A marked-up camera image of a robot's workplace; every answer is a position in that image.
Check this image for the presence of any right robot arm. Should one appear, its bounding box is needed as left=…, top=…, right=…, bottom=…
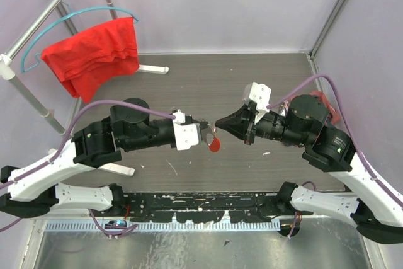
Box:
left=215, top=94, right=402, bottom=244

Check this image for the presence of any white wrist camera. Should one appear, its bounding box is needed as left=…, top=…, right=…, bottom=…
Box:
left=242, top=82, right=271, bottom=124
left=173, top=110, right=202, bottom=151

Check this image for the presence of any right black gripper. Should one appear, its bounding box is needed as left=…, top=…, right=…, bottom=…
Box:
left=215, top=100, right=309, bottom=146

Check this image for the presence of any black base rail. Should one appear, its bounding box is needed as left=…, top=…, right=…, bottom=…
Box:
left=69, top=190, right=315, bottom=224

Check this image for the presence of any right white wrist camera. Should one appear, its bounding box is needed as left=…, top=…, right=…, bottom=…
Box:
left=242, top=82, right=271, bottom=124

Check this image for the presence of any reddish shirt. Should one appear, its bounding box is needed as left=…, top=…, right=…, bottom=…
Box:
left=310, top=91, right=341, bottom=125

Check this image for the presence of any purple cable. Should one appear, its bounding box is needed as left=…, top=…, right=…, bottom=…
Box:
left=0, top=99, right=177, bottom=234
left=266, top=74, right=403, bottom=238

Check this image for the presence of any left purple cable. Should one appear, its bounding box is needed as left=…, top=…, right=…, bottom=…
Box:
left=0, top=99, right=177, bottom=234

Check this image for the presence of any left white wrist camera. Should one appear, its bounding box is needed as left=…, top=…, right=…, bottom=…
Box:
left=173, top=110, right=202, bottom=151

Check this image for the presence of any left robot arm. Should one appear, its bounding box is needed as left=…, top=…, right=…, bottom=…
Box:
left=1, top=98, right=213, bottom=219

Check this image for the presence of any metal key holder red handle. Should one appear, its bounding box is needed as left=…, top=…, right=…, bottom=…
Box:
left=201, top=124, right=220, bottom=152

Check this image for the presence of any teal clothes hanger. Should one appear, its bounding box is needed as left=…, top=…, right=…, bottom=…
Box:
left=20, top=6, right=139, bottom=74

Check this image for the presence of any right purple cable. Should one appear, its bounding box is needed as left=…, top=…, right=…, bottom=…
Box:
left=266, top=74, right=403, bottom=238

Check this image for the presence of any white clothes rack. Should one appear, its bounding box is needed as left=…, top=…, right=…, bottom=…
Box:
left=0, top=0, right=170, bottom=177

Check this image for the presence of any red cloth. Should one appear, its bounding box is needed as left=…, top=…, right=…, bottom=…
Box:
left=41, top=17, right=140, bottom=103

